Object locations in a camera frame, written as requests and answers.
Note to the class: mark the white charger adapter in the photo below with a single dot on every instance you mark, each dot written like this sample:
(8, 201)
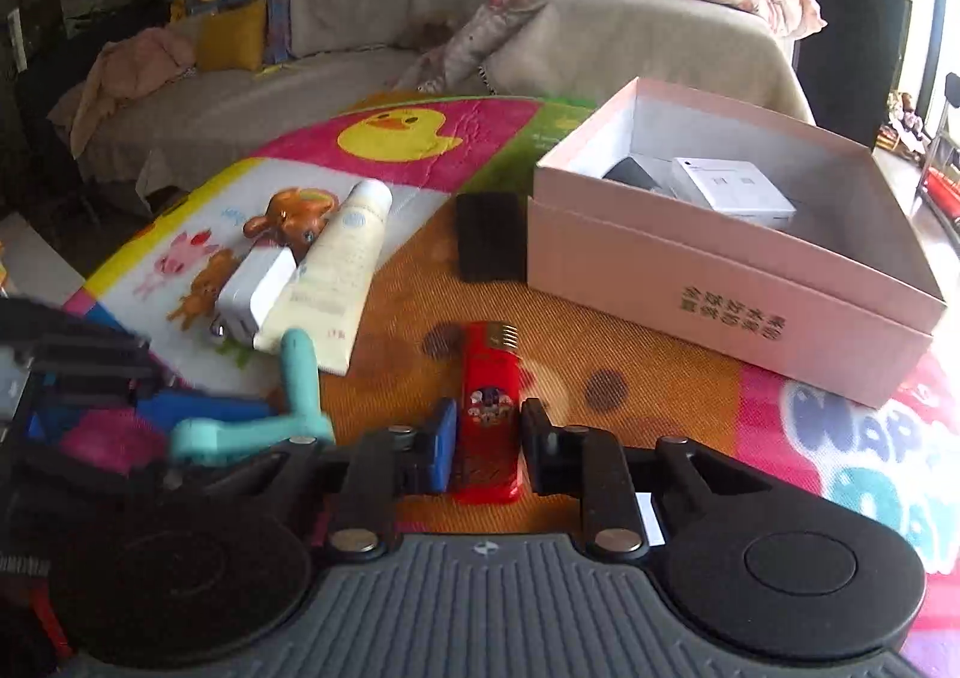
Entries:
(251, 292)

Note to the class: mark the peach cloth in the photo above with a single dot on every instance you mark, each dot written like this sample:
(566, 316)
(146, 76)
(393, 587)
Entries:
(127, 70)

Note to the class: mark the red plastic basin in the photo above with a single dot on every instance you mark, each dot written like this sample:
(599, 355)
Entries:
(945, 192)

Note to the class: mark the brown deer toy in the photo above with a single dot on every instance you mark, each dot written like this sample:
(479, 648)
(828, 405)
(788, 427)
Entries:
(289, 217)

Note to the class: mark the beige covered sofa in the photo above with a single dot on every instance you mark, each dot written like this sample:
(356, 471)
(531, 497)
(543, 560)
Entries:
(360, 18)

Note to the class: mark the black hat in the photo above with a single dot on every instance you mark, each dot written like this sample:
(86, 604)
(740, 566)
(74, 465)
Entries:
(952, 91)

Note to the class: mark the pile of shoes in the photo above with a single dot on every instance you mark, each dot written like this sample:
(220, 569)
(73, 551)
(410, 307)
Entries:
(904, 123)

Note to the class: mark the blue patterned cushion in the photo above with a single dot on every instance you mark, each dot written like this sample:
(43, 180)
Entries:
(279, 25)

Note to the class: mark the dark cabinet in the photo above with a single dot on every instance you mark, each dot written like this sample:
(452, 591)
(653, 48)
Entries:
(82, 3)

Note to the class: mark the black rectangular case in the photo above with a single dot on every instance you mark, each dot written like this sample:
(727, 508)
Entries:
(491, 239)

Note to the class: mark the grey printed small box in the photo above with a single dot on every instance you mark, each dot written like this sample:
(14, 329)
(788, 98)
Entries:
(637, 172)

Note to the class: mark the red lighter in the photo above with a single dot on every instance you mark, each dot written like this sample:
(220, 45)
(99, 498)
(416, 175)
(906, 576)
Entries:
(487, 415)

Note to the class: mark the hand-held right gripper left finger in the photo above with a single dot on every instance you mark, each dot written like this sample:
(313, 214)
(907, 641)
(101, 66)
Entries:
(444, 449)

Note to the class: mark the colourful cartoon play mat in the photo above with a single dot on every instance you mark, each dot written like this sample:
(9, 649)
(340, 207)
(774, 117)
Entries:
(409, 273)

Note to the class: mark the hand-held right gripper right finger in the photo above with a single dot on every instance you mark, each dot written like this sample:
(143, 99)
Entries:
(535, 449)

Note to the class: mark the small white box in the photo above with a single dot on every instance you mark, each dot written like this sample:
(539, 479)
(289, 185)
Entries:
(731, 190)

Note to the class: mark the pink cardboard box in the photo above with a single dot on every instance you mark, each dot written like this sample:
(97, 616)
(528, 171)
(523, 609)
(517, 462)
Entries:
(675, 280)

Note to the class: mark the cream lotion tube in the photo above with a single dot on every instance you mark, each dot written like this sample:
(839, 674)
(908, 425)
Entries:
(337, 258)

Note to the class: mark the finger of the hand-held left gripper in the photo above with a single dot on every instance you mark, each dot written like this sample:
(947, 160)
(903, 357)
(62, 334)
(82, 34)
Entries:
(82, 329)
(202, 409)

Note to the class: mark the yellow cushion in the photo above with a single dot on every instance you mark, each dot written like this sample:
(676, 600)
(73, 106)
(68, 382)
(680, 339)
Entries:
(231, 34)

